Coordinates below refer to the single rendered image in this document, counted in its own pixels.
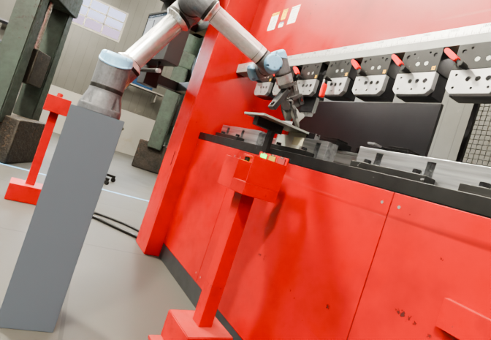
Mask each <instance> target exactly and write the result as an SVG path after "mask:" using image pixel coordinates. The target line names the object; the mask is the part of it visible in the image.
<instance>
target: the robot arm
mask: <svg viewBox="0 0 491 340"><path fill-rule="evenodd" d="M201 20H203V21H207V22H209V23H210V24H211V25H212V26H213V27H214V28H215V29H217V30H218V31H219V32H220V33H221V34H223V35H224V36H225V37H226V38H227V39H228V40H229V41H230V42H231V43H232V44H233V45H234V46H235V47H236V48H238V49H239V50H240V51H241V52H242V53H244V54H245V55H246V56H247V57H248V58H249V59H250V60H252V61H253V63H252V64H249V65H248V66H247V73H248V76H249V78H250V80H252V81H255V80H259V79H262V78H265V77H268V76H271V75H274V74H275V79H276V81H277V84H278V88H279V89H280V91H279V92H278V94H277V95H276V96H275V98H274V99H273V100H272V102H271V103H270V104H269V105H268V107H269V108H270V109H271V110H277V108H278V107H279V105H281V112H282V114H283V117H284V119H285V121H291V120H292V119H293V122H294V125H295V126H296V127H298V128H300V123H299V122H300V121H301V120H302V119H303V118H304V114H303V113H299V111H298V109H297V108H296V107H299V106H301V105H304V101H303V97H302V94H300V93H299V89H298V85H297V81H293V77H292V73H291V70H290V66H289V61H288V57H287V54H286V51H285V50H284V49H281V50H276V51H273V52H270V51H268V50H267V49H266V48H265V47H264V46H263V45H262V44H261V43H260V42H259V41H257V40H256V39H255V38H254V37H253V36H252V35H251V34H250V33H249V32H247V31H246V30H245V29H244V28H243V27H242V26H241V25H240V24H239V23H238V22H237V21H236V20H235V19H234V18H233V17H232V16H231V15H229V14H228V13H227V12H226V11H225V10H224V9H223V8H222V7H221V6H220V4H219V1H218V0H177V1H175V2H174V3H173V4H172V5H171V6H170V7H168V9H167V15H165V16H164V17H163V18H162V19H161V20H160V21H159V22H158V23H157V24H156V25H155V26H154V27H153V28H152V29H150V30H149V31H148V32H147V33H146V34H145V35H143V36H142V37H141V38H140V39H139V40H138V41H137V42H135V43H134V44H133V45H132V46H131V47H130V48H129V49H128V50H127V51H126V52H125V53H120V52H118V53H114V52H112V51H110V50H106V49H104V50H102V52H101V53H100V55H99V59H98V61H97V64H96V68H95V70H94V74H93V77H92V79H91V83H90V85H89V87H88V89H87V90H86V92H85V93H84V94H83V95H82V96H81V98H80V99H79V100H78V103H77V106H78V107H82V108H85V109H87V110H91V111H94V112H96V113H100V114H102V115H105V116H109V117H111V118H115V119H118V120H120V117H121V98H122V96H123V92H124V90H126V89H127V88H128V87H129V86H130V84H131V82H132V81H133V80H134V79H136V78H137V77H138V76H139V75H140V69H141V68H142V67H143V66H144V65H145V64H146V63H148V62H149V61H150V60H151V59H152V58H153V57H154V56H155V55H156V54H157V53H158V52H159V51H160V50H161V49H162V48H164V47H165V46H166V45H167V44H168V43H169V42H170V41H171V40H172V39H174V38H175V37H176V36H177V35H178V34H179V33H180V32H181V31H188V30H189V29H190V28H191V27H192V26H194V25H196V24H198V22H200V21H201ZM301 97H302V100H301Z"/></svg>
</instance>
